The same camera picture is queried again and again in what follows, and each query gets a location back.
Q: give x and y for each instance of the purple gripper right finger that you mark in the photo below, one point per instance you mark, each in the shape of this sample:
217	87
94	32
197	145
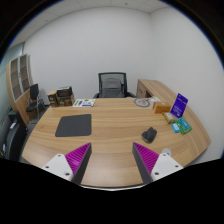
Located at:
153	166

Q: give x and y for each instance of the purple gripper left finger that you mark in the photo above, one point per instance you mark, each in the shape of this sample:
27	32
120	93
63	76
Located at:
71	166

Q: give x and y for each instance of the dark grey computer mouse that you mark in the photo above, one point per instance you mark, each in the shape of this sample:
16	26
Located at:
149	135

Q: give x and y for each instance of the dark grey mouse pad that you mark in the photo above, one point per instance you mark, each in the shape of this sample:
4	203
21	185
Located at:
76	125

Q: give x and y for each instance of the blue small packet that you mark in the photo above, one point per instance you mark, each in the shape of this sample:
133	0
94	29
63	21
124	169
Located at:
175	127

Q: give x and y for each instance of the small tan box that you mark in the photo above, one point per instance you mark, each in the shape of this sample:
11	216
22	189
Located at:
169	118

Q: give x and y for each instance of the green packet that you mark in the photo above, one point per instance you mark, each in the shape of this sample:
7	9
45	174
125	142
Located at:
183	125

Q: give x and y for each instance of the orange cardboard box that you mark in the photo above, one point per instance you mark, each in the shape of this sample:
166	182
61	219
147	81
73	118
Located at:
160	107

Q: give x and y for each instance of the white green printed sheet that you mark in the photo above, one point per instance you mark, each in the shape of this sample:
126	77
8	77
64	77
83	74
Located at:
84	103

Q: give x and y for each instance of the brown cardboard box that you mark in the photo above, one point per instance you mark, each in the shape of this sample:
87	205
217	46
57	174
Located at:
66	101

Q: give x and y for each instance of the black chair at left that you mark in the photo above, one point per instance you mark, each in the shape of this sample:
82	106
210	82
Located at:
12	136

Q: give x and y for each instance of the purple standing card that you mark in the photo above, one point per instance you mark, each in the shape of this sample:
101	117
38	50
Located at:
179	106

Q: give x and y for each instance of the black visitor chair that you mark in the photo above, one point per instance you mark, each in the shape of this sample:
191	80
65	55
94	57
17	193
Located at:
35	102

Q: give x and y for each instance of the small brown box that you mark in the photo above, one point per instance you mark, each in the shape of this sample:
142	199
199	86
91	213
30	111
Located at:
52	97

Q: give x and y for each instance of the black box on top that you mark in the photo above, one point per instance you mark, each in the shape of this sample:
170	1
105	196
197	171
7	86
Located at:
64	91

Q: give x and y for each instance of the wooden side desk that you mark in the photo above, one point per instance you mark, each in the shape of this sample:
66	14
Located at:
147	88

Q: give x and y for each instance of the black mesh office chair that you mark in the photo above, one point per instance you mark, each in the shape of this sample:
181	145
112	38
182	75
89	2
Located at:
113	85

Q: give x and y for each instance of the wooden bookshelf cabinet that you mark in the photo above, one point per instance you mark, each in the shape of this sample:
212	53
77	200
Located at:
18	81

